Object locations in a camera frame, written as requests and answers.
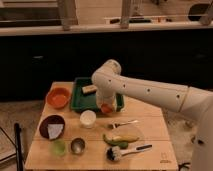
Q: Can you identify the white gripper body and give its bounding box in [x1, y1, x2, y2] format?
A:
[96, 93, 117, 112]

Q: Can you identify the yellow corn cob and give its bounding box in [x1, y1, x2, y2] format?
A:
[112, 135, 139, 143]

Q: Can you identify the white paper cup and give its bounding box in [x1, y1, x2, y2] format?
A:
[80, 110, 96, 128]

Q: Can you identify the black metal stand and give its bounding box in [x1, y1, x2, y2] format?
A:
[0, 123, 24, 171]

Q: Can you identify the silver fork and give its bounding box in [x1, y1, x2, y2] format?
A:
[107, 120, 139, 129]

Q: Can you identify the green plastic tray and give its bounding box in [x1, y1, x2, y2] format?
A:
[70, 76, 125, 113]

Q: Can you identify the green chili pepper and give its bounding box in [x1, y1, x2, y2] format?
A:
[102, 134, 129, 149]

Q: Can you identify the black floor cable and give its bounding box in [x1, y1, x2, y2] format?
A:
[177, 161, 192, 171]

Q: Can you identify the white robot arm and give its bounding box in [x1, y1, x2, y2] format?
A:
[91, 59, 213, 171]

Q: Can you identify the red apple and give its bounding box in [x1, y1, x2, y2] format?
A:
[101, 104, 112, 114]

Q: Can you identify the green plastic cup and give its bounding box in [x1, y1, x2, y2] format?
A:
[51, 139, 66, 156]

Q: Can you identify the dark brown bowl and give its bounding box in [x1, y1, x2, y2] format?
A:
[39, 115, 65, 140]

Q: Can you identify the tan wooden block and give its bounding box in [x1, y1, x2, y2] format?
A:
[82, 85, 97, 94]

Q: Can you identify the grey folded cloth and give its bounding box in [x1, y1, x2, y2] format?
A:
[48, 124, 63, 140]

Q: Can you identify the orange plastic bowl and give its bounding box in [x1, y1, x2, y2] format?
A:
[45, 87, 71, 109]

